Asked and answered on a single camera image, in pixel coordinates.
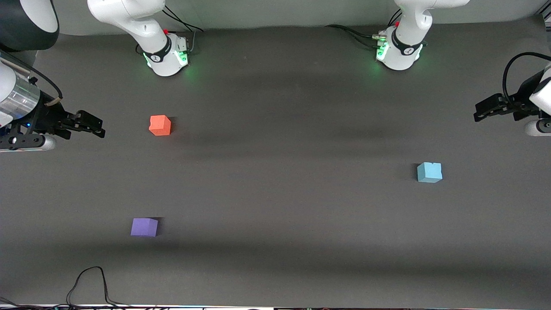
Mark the light blue foam block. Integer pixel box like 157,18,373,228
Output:
417,162,443,183

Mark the orange foam block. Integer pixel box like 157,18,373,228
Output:
149,115,172,136

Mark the purple foam block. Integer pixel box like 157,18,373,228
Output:
130,218,159,238

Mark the dark grey table mat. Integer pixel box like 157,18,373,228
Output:
0,15,551,309

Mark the thin black looped cable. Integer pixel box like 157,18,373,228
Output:
66,266,130,309

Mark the black left arm base cable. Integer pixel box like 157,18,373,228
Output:
325,9,403,49

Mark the black cable along table edge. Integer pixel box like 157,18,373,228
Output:
0,296,69,310

